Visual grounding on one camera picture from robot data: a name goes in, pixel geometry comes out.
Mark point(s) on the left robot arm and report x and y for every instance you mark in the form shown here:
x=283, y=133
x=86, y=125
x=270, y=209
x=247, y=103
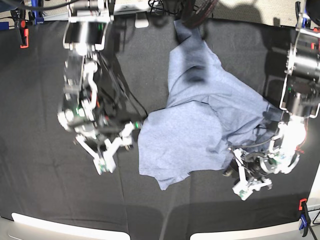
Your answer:
x=299, y=101

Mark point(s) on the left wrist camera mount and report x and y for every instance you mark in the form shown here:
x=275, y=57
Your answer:
x=244, y=186

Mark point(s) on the black table cloth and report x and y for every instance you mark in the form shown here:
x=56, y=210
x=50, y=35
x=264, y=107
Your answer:
x=44, y=175

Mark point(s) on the orange clamp far left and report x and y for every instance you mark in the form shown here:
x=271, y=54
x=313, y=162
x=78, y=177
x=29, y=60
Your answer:
x=23, y=33

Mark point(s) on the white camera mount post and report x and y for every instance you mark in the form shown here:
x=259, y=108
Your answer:
x=141, y=20

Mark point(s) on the orange blue clamp near right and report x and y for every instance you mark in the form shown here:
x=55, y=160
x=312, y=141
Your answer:
x=304, y=217

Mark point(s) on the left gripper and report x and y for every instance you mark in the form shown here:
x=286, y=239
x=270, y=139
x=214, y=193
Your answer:
x=258, y=164

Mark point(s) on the blue-grey t-shirt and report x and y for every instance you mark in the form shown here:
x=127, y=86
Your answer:
x=208, y=109

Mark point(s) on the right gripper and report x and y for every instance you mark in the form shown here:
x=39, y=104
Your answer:
x=103, y=126

